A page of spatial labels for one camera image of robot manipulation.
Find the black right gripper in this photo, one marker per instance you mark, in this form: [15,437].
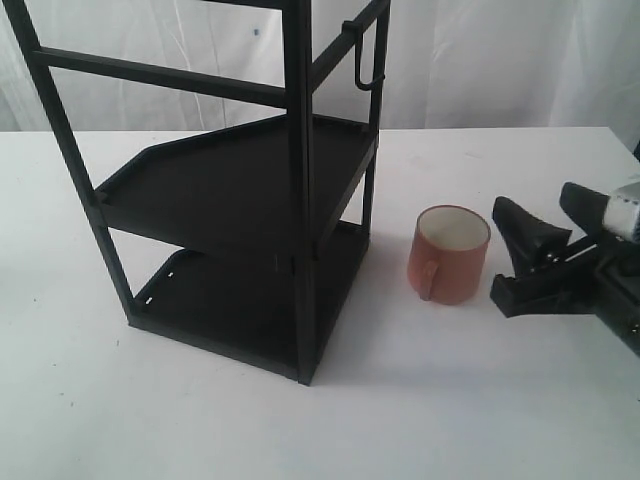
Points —
[596,274]

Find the pink ceramic mug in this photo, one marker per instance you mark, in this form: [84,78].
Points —
[448,254]

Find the black metal hook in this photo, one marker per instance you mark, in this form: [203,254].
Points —
[356,29]

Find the black metal shelf rack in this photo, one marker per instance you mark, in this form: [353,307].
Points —
[243,241]

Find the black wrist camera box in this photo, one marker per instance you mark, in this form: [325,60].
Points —
[616,213]

